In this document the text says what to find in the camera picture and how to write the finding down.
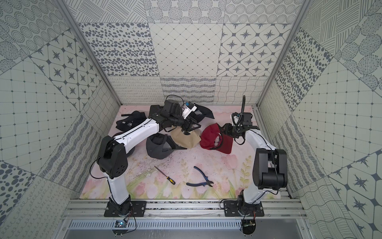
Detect beige baseball cap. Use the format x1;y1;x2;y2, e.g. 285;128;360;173
170;127;201;149

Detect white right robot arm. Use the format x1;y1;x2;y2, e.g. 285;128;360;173
223;113;288;211

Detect blue handled pliers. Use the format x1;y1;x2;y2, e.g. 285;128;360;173
186;166;214;188

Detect navy baseball cap metal buckle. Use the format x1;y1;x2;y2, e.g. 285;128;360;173
116;111;147;132

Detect dark red baseball cap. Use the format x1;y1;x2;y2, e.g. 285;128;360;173
200;123;233;154

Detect black plastic tool case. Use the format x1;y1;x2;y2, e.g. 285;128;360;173
149;105;163;119

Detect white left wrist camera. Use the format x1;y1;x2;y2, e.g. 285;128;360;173
182;102;197;119

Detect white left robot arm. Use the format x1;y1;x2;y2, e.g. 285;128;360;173
96;100;201;215

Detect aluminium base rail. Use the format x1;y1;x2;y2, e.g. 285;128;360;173
61;199;307;233

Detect yellow handled screwdriver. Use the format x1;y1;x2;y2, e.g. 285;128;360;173
155;166;176;185

